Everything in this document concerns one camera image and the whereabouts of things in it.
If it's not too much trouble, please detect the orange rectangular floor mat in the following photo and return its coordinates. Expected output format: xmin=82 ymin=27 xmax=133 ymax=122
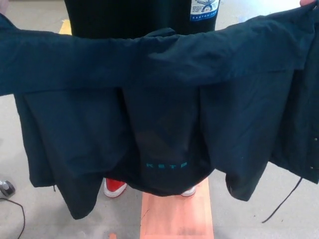
xmin=139 ymin=178 xmax=215 ymax=239

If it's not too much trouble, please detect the grey caster wheel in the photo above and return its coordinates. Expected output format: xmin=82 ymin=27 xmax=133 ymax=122
xmin=0 ymin=179 xmax=16 ymax=196

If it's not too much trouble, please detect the black floor cable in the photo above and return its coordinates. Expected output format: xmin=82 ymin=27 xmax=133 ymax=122
xmin=0 ymin=196 xmax=26 ymax=239

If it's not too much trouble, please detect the dark navy coat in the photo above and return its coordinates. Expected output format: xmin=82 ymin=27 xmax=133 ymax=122
xmin=0 ymin=3 xmax=319 ymax=224

